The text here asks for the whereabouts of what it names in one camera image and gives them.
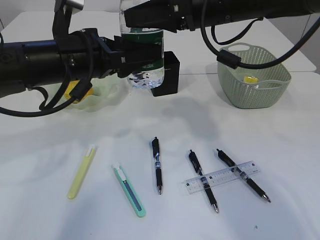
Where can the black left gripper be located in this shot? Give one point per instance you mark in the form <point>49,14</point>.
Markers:
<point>87,54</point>

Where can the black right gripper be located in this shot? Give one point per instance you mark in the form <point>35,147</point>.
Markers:
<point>169,15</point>

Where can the clear water bottle green label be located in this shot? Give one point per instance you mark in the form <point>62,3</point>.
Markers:
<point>152,74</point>

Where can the yellow pear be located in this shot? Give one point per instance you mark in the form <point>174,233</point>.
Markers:
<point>71,86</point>

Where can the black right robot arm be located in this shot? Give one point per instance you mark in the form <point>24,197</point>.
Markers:
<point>221,12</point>

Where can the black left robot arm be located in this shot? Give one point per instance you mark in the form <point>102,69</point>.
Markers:
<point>30,64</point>

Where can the translucent green wavy glass plate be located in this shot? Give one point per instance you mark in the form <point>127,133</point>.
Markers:
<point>108,93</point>

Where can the black square pen holder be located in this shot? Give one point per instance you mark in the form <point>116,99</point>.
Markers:
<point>170,82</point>

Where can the black pen left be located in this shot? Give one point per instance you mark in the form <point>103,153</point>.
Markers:
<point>158,170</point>

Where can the black pen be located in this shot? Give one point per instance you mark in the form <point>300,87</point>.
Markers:
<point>205,184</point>
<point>158,170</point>
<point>243,175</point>

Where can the yellow-green utility knife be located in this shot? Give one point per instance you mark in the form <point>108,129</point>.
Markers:
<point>81,172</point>

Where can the black pen middle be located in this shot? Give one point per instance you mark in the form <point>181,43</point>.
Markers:
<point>205,184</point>

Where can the green woven plastic basket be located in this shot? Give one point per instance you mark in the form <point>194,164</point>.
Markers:
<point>272,82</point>

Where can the black pen right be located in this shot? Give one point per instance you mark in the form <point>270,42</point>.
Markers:
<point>243,175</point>

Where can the clear plastic ruler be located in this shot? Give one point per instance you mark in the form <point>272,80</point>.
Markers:
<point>220,177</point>

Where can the teal utility knife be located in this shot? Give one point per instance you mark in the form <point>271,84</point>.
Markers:
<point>129,190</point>

